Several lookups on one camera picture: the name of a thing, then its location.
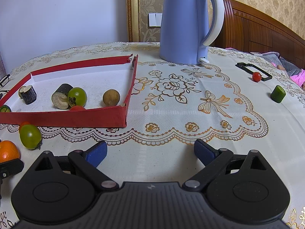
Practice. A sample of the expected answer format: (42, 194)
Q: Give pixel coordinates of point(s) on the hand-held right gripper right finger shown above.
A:
(205, 152)

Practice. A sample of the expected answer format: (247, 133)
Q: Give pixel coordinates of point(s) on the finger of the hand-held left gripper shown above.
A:
(10, 168)

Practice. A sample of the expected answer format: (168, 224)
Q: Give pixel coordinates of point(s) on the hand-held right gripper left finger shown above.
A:
(96, 153)

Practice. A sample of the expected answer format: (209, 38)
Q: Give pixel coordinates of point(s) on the small orange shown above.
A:
(8, 151)

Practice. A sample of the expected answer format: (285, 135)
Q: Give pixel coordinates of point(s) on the red cardboard box tray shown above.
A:
(71, 119)

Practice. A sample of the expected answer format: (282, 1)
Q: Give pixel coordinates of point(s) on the red cherry tomato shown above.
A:
(23, 124)
(256, 76)
(77, 108)

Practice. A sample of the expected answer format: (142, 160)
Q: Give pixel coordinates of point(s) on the brown longan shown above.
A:
(111, 97)

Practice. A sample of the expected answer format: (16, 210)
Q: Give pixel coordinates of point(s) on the green tomato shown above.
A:
(30, 136)
(77, 96)

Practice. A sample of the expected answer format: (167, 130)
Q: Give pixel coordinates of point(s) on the dark brown rotten fruit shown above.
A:
(29, 95)

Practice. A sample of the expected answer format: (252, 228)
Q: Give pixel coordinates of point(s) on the gold floral lace doily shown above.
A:
(171, 114)

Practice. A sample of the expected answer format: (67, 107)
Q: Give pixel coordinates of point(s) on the black eyeglasses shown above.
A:
(5, 79)

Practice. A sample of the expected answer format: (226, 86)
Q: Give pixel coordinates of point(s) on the pink cloth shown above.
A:
(299, 77)

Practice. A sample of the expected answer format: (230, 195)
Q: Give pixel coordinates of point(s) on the grey cloth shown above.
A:
(289, 63)

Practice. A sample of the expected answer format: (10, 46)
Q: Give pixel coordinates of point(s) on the blue electric kettle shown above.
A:
(181, 28)

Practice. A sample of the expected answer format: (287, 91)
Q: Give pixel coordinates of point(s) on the brown wooden headboard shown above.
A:
(257, 28)

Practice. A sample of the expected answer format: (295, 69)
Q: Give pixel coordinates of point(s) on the black rectangular plastic frame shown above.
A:
(247, 64)

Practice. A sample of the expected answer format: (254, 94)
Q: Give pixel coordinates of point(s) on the white wall switch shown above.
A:
(155, 19)

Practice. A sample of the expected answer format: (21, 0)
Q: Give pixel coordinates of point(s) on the gold ornate frame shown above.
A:
(133, 12)

